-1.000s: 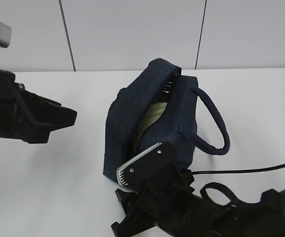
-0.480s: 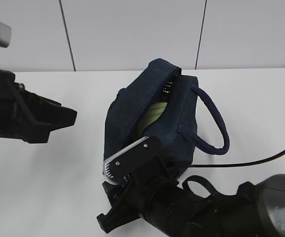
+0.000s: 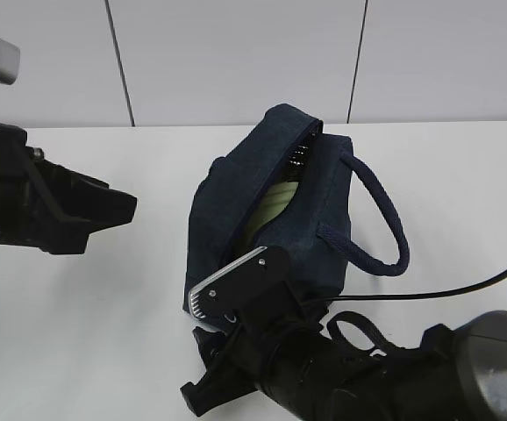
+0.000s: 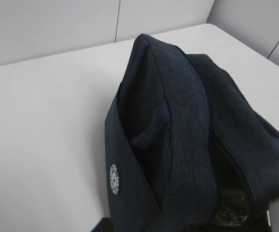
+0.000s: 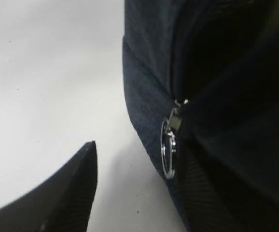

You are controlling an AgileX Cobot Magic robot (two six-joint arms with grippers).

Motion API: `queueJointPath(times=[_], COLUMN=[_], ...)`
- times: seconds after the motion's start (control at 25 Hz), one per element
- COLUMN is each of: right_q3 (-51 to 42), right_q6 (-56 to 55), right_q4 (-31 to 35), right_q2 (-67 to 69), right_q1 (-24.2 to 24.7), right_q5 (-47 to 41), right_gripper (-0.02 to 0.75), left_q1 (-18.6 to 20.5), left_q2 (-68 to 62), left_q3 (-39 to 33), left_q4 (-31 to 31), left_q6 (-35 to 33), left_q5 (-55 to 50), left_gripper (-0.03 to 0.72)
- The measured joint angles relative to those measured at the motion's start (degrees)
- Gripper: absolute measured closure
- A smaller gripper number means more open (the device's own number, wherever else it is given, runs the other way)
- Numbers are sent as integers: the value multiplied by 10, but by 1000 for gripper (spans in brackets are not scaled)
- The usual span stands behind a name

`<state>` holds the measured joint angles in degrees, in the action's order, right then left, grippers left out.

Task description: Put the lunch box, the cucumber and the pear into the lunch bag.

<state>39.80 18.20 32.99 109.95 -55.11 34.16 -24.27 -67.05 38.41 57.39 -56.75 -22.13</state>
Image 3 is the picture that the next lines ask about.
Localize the green lidded glass food container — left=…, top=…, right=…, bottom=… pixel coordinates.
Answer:
left=241, top=182, right=299, bottom=246

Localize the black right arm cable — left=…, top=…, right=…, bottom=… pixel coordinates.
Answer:
left=301, top=248, right=507, bottom=304

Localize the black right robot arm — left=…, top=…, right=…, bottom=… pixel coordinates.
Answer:
left=181, top=310, right=507, bottom=420

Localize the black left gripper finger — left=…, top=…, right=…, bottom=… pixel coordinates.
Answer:
left=33, top=161, right=137, bottom=255

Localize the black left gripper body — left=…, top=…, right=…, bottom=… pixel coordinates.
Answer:
left=0, top=124, right=46, bottom=250

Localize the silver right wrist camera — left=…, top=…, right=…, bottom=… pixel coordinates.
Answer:
left=188, top=246, right=307, bottom=338

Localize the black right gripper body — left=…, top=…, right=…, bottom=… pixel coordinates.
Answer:
left=181, top=308, right=324, bottom=417

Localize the navy blue lunch bag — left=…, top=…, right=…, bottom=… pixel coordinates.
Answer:
left=184, top=103, right=410, bottom=320

